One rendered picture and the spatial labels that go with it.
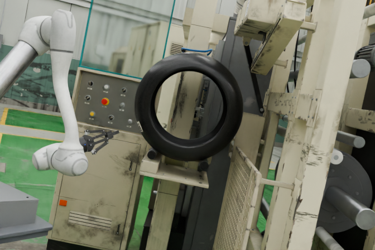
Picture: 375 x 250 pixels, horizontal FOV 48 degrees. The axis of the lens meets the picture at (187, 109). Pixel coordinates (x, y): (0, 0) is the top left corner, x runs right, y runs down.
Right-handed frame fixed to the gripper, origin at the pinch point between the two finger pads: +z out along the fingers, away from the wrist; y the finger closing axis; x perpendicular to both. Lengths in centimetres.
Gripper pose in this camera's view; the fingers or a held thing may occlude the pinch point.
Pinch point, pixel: (111, 134)
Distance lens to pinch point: 215.7
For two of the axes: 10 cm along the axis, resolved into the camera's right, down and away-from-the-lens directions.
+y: 3.2, 9.5, 0.5
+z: 7.1, -2.7, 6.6
